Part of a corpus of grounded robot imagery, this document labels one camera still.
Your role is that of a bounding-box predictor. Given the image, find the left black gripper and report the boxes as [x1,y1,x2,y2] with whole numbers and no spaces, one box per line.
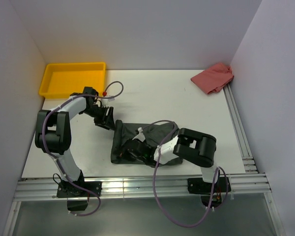
[82,105,116,130]

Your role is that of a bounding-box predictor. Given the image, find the dark green t-shirt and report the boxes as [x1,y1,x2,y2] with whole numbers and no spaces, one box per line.
[111,120,179,168]

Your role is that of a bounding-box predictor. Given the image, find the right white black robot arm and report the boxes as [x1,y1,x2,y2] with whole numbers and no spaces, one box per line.
[119,127,220,192]

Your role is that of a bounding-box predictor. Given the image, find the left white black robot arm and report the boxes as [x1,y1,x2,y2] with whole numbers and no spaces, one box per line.
[34,87,115,196]

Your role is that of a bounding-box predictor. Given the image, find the yellow plastic tray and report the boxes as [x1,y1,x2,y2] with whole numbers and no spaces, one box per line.
[38,62,106,99]

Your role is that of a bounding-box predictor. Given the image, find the folded pink t-shirt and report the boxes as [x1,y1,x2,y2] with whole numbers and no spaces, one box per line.
[190,62,234,95]

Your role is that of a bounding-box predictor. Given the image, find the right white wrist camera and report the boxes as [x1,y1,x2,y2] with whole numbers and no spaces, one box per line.
[133,127,146,142]

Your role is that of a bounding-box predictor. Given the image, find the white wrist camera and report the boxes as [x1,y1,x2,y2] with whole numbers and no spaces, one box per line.
[133,127,146,142]
[101,96,115,104]

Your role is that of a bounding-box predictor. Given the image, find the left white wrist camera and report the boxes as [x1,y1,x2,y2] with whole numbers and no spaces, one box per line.
[101,96,115,104]

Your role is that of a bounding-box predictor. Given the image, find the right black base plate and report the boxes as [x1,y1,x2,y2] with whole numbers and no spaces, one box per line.
[187,176,232,195]

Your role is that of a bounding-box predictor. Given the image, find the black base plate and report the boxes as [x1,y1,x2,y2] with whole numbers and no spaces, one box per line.
[187,176,232,195]
[57,180,102,198]

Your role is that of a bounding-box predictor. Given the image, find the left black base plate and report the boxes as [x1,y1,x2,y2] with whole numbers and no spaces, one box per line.
[57,180,102,198]

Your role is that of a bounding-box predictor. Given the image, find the front aluminium rail frame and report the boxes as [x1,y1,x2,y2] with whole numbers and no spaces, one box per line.
[3,174,286,236]

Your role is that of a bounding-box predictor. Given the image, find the right side aluminium rail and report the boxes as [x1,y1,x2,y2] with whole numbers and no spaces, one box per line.
[223,85,259,174]

